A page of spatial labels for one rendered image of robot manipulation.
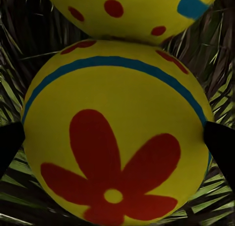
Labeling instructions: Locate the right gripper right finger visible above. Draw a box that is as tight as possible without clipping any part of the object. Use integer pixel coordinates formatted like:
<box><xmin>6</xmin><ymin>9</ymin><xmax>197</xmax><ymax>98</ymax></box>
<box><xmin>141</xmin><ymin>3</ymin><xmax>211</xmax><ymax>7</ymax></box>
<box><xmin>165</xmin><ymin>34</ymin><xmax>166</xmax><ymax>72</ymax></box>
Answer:
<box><xmin>204</xmin><ymin>121</ymin><xmax>235</xmax><ymax>194</ymax></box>

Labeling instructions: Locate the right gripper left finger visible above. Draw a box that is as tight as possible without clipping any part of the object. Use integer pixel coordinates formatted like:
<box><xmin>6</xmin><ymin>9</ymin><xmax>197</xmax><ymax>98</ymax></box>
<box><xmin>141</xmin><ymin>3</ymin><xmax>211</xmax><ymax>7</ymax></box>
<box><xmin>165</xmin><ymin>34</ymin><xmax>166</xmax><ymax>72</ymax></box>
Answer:
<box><xmin>0</xmin><ymin>121</ymin><xmax>25</xmax><ymax>179</ymax></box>

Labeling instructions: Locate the easter egg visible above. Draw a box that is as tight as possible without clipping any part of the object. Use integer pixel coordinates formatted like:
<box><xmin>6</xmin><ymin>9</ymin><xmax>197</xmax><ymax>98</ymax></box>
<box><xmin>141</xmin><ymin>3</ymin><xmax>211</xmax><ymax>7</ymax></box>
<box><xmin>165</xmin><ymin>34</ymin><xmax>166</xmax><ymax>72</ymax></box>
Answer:
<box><xmin>21</xmin><ymin>37</ymin><xmax>214</xmax><ymax>226</ymax></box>
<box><xmin>50</xmin><ymin>0</ymin><xmax>215</xmax><ymax>45</ymax></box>

